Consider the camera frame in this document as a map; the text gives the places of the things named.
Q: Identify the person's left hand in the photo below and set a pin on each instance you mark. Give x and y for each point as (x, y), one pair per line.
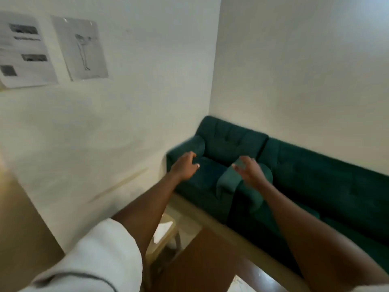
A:
(184, 167)

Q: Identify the person's right hand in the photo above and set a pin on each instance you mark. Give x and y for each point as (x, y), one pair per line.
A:
(252, 173)

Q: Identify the person's left forearm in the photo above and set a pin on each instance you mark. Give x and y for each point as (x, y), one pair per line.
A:
(146, 212)

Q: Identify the person's right forearm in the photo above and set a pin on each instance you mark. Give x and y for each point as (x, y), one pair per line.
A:
(319, 237)

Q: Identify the dark green armchair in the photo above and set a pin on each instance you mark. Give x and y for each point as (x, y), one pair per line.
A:
(225, 139)

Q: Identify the dark green sofa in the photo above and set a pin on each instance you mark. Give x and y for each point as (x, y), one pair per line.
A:
(334, 191)

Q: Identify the beige plastic stool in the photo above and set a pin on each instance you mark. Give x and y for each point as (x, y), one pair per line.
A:
(165, 249)

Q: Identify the paper sheet with figure drawing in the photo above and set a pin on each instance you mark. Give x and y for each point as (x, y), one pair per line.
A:
(82, 48)

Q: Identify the brown wooden door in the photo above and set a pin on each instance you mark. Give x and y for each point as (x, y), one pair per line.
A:
(21, 234)

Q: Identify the paper sheet with photos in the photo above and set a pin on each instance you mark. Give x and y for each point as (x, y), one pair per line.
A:
(25, 54)

